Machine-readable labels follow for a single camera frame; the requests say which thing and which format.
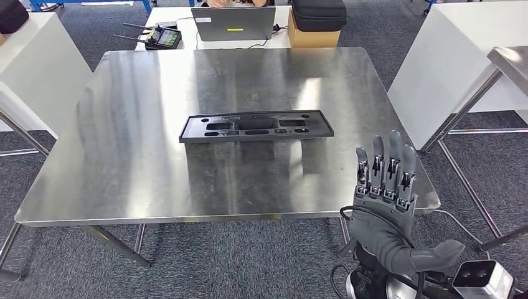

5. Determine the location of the white floor cable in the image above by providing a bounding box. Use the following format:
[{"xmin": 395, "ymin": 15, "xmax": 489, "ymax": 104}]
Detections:
[{"xmin": 433, "ymin": 209, "xmax": 492, "ymax": 259}]

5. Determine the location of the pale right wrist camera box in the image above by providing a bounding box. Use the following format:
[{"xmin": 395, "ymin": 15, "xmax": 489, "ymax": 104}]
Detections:
[{"xmin": 451, "ymin": 260, "xmax": 516, "ymax": 299}]

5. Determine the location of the black remote controller with antennas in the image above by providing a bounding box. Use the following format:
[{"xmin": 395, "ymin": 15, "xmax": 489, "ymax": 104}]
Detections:
[{"xmin": 113, "ymin": 22, "xmax": 182, "ymax": 50}]

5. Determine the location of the black plastic plate bracket part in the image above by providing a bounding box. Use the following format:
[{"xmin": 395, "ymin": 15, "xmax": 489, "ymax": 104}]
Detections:
[{"xmin": 179, "ymin": 110, "xmax": 335, "ymax": 145}]

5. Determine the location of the stainless steel workbench table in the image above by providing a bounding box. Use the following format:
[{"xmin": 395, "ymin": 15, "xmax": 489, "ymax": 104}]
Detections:
[
  {"xmin": 0, "ymin": 110, "xmax": 50, "ymax": 158},
  {"xmin": 0, "ymin": 46, "xmax": 441, "ymax": 283},
  {"xmin": 422, "ymin": 45, "xmax": 528, "ymax": 252}
]

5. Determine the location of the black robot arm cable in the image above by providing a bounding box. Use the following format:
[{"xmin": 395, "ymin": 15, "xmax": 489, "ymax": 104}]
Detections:
[{"xmin": 329, "ymin": 205, "xmax": 426, "ymax": 299}]

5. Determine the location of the black bag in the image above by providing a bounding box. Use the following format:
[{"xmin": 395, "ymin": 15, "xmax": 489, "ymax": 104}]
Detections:
[
  {"xmin": 290, "ymin": 0, "xmax": 347, "ymax": 32},
  {"xmin": 0, "ymin": 0, "xmax": 30, "ymax": 35}
]

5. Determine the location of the black laptop cable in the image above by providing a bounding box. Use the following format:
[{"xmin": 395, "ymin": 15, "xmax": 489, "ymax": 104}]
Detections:
[{"xmin": 247, "ymin": 24, "xmax": 290, "ymax": 49}]

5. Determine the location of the grey laptop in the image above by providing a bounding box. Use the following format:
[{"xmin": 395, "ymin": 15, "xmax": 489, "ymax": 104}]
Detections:
[{"xmin": 191, "ymin": 6, "xmax": 276, "ymax": 42}]

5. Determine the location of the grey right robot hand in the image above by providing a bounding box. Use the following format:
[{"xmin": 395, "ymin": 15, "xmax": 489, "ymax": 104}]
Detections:
[{"xmin": 347, "ymin": 130, "xmax": 466, "ymax": 275}]

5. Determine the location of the cardboard box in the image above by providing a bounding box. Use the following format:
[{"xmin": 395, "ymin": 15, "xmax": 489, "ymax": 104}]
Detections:
[{"xmin": 287, "ymin": 8, "xmax": 342, "ymax": 49}]

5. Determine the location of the white cabinet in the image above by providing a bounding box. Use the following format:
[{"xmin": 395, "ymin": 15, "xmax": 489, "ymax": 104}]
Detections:
[
  {"xmin": 0, "ymin": 12, "xmax": 93, "ymax": 139},
  {"xmin": 387, "ymin": 0, "xmax": 528, "ymax": 151}
]

